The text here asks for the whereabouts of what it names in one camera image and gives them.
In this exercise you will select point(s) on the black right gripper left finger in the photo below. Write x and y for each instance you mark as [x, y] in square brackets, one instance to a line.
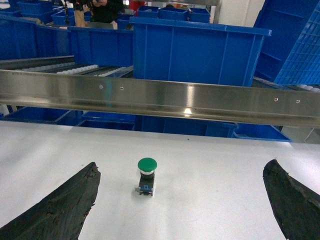
[61, 214]

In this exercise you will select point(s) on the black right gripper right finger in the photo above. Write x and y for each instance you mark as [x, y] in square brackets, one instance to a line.
[296, 207]

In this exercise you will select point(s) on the green mushroom push button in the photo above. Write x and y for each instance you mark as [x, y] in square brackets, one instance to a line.
[147, 167]

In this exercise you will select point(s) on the blue lower bin right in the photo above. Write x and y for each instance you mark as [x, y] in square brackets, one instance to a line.
[259, 132]

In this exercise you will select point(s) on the blue lower bin left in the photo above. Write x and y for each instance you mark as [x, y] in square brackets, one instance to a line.
[52, 116]

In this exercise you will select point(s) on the blue lower bin middle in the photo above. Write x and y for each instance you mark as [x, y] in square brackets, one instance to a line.
[183, 126]

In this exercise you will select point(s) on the blue plastic bin right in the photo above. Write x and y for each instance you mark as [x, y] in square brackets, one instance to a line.
[291, 55]

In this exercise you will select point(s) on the blue plastic bin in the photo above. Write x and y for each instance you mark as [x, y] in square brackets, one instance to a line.
[195, 52]
[21, 38]
[291, 55]

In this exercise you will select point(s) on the blue plastic bin left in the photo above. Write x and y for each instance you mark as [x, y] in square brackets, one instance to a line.
[21, 38]

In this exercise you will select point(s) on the blue plastic bin centre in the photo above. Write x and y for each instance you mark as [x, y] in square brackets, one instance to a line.
[195, 52]

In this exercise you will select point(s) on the person in black jacket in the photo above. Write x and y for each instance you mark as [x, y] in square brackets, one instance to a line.
[102, 11]

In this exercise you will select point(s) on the stainless steel shelf rail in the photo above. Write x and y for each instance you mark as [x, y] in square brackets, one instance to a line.
[161, 98]

